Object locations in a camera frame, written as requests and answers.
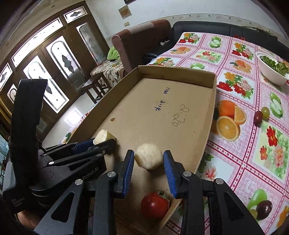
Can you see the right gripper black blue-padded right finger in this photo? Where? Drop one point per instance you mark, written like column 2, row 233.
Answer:
column 227, row 213

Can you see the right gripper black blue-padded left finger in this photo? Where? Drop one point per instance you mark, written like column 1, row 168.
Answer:
column 70, row 213

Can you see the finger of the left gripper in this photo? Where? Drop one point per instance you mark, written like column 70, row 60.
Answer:
column 65, row 160
column 78, row 147

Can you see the peeled pale fruit piece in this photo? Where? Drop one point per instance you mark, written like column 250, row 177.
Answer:
column 149, row 156

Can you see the red tomato with stem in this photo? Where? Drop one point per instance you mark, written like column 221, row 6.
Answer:
column 155, row 205

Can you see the shallow cardboard tray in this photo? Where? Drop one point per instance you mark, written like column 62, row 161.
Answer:
column 171, row 107

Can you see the dark red grape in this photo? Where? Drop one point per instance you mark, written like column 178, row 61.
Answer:
column 258, row 118

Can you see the green grape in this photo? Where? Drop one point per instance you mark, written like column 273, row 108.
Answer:
column 266, row 112

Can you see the person's left hand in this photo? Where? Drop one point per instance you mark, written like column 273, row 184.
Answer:
column 28, row 219

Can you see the small dark wooden stool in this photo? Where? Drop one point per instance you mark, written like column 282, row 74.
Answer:
column 99, row 84

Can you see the floral fruit print tablecloth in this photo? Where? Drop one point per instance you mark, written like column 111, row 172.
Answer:
column 253, row 160

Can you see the floral patterned seat cover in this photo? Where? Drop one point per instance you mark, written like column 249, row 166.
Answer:
column 112, row 70

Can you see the green cushion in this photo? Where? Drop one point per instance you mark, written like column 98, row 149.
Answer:
column 113, row 54

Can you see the wooden glass panel door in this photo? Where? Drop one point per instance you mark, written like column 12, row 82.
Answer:
column 63, row 49

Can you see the maroon armchair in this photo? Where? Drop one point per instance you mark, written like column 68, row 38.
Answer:
column 133, row 43

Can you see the white bowl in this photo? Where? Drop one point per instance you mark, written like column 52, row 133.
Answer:
column 273, row 76

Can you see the green lettuce leaves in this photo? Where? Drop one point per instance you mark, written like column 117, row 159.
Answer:
column 279, row 67

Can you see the black leather sofa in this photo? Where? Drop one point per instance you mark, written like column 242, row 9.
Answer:
column 253, row 35

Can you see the small yellow wall picture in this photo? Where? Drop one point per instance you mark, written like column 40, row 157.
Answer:
column 125, row 12

